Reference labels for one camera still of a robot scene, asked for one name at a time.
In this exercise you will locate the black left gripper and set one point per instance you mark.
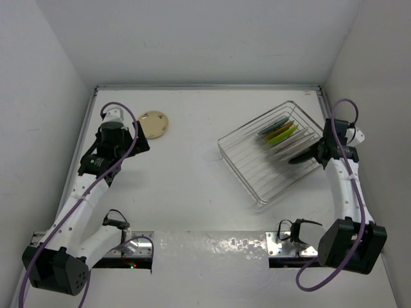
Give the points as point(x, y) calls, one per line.
point(140, 145)

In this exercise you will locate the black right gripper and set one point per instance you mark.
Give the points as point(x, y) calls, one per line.
point(314, 149)

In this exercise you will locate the black plate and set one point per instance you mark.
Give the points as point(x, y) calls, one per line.
point(302, 158)

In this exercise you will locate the beige plate with characters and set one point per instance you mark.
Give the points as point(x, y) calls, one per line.
point(154, 124)

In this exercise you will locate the grey-blue plate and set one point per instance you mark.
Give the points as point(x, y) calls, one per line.
point(273, 127)

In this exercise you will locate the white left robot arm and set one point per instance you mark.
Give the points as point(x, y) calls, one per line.
point(62, 260)

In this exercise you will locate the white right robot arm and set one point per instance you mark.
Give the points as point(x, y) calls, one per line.
point(354, 233)

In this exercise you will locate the white plate with red rim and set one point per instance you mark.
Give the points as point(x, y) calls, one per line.
point(287, 149)

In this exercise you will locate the lime green plate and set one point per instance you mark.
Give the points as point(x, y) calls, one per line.
point(282, 136)

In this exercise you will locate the mustard yellow plate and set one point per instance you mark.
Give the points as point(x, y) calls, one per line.
point(278, 131)

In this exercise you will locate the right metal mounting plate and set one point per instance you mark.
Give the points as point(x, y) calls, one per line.
point(280, 246)

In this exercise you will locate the metal mounting plate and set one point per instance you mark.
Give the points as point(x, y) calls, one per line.
point(136, 244)
point(280, 246)

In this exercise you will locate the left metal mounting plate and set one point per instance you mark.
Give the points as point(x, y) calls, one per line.
point(136, 244)

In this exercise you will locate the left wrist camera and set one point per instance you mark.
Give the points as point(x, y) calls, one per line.
point(115, 114)

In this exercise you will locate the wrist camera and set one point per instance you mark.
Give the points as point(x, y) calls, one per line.
point(115, 114)
point(354, 136)

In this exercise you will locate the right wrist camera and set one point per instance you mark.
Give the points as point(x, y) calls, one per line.
point(354, 136)

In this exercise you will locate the wire dish rack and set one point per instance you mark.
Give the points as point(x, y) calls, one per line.
point(265, 175)

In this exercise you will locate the back aluminium frame rail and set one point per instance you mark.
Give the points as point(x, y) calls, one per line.
point(207, 86)

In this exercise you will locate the left aluminium frame rail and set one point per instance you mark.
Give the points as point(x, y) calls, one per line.
point(69, 178)

